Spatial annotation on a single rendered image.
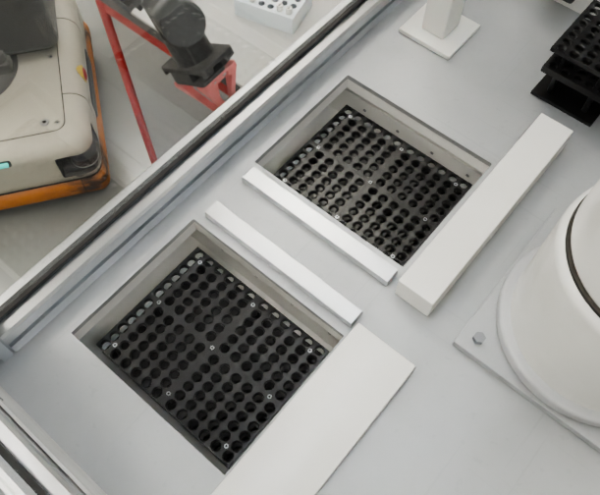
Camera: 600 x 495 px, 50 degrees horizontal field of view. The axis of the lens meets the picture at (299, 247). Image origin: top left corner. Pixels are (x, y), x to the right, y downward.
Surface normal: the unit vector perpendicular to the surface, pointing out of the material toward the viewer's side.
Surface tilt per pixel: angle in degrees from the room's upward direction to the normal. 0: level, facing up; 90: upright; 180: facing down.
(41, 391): 0
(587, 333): 90
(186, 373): 0
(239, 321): 0
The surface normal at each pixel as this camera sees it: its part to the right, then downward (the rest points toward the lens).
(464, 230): 0.00, -0.47
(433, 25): -0.65, 0.67
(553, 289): -0.99, 0.12
